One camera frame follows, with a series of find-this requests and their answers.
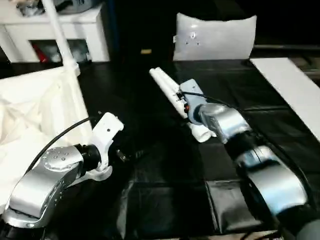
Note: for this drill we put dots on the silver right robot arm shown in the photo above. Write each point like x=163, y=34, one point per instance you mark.
x=250, y=155

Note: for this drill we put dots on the dark clutter pile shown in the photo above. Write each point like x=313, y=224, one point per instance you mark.
x=27, y=6

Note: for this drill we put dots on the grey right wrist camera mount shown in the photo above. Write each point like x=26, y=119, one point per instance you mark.
x=191, y=91

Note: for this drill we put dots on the white cabinet with glass doors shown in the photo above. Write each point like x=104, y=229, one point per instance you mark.
x=50, y=30

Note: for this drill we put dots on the black cabinet with gold label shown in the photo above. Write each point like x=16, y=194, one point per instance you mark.
x=140, y=30

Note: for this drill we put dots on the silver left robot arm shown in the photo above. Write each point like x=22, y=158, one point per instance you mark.
x=45, y=185

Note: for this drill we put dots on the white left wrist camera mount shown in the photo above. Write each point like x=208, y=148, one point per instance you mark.
x=107, y=135

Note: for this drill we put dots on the black work mat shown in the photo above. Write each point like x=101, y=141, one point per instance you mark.
x=165, y=165

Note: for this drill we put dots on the dark grey helmet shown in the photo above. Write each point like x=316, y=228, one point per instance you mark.
x=75, y=4

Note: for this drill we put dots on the white plastic table top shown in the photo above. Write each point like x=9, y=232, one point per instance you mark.
x=35, y=110

